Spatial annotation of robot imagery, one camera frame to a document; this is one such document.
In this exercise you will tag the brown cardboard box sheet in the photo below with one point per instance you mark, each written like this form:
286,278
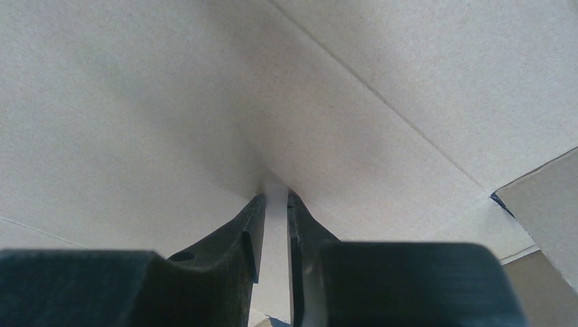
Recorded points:
148,124

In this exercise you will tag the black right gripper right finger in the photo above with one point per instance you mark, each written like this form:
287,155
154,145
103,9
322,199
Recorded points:
345,283

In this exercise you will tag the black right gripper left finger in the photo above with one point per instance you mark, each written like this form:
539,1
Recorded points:
207,284

